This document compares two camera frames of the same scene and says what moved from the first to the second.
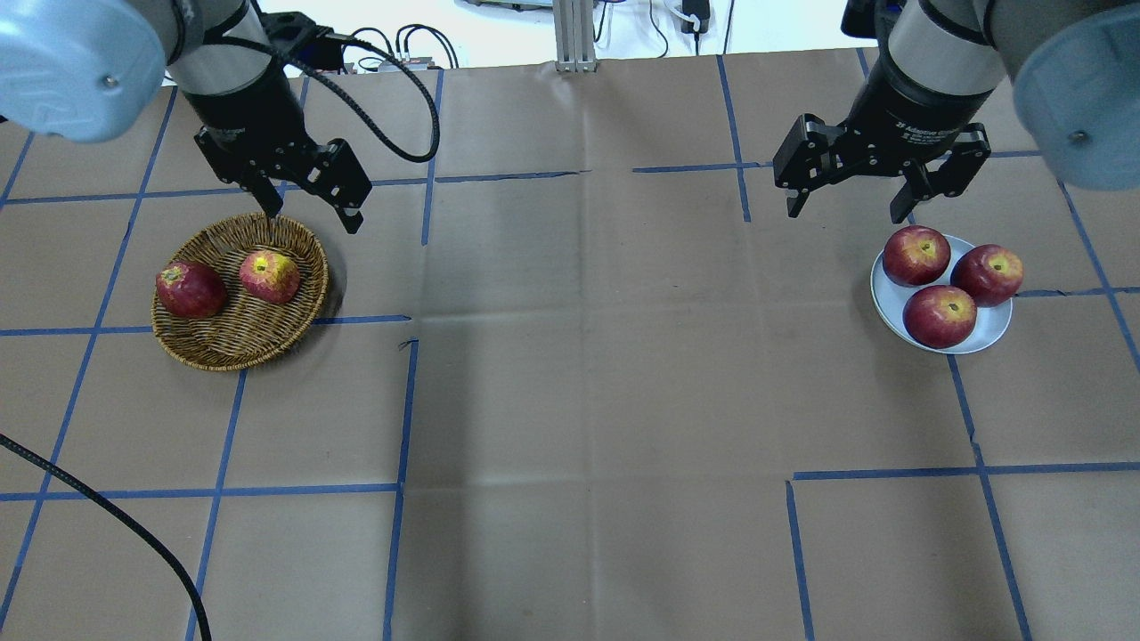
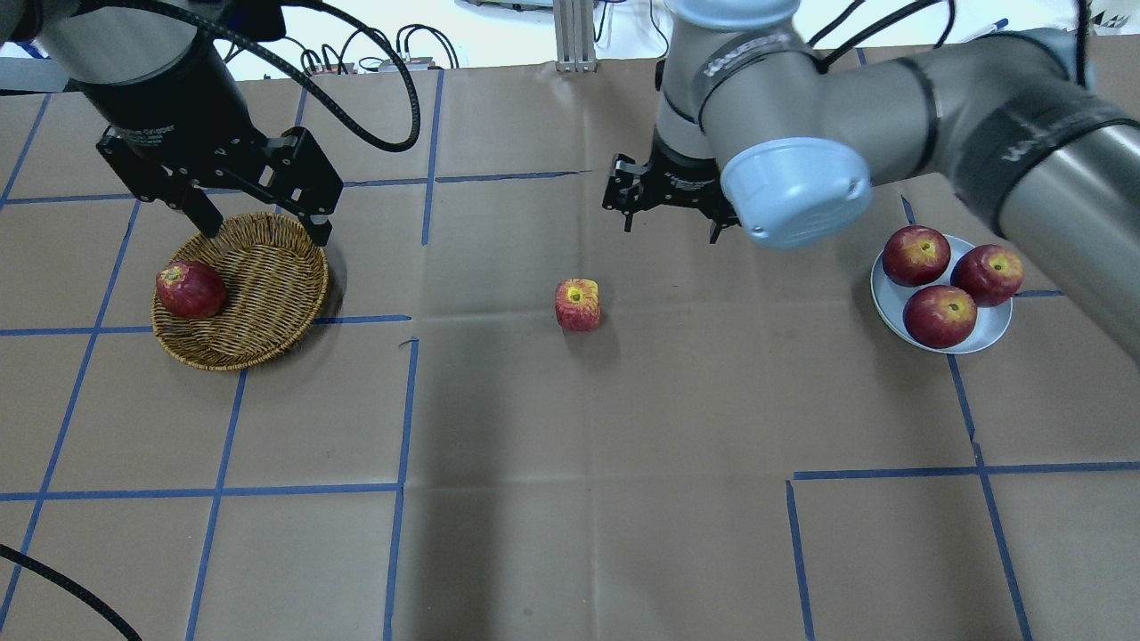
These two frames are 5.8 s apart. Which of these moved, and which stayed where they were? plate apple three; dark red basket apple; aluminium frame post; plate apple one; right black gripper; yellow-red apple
Moved: right black gripper; yellow-red apple
Stayed: dark red basket apple; plate apple one; plate apple three; aluminium frame post
